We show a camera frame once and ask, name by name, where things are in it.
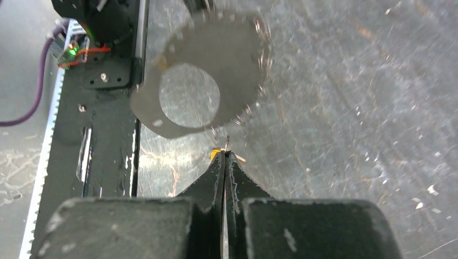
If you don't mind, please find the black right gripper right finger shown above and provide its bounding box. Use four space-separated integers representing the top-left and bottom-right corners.
225 152 402 258

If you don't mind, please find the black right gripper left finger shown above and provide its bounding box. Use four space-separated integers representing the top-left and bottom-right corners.
33 152 226 258

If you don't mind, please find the yellow tagged key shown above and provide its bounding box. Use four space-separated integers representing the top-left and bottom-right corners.
210 135 246 163

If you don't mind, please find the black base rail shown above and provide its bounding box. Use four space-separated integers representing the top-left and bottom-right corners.
31 1 148 255

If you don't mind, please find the white toothed cable duct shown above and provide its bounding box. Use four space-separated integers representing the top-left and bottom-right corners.
18 19 86 259

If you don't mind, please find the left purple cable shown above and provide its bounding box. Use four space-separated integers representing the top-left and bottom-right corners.
0 21 69 127

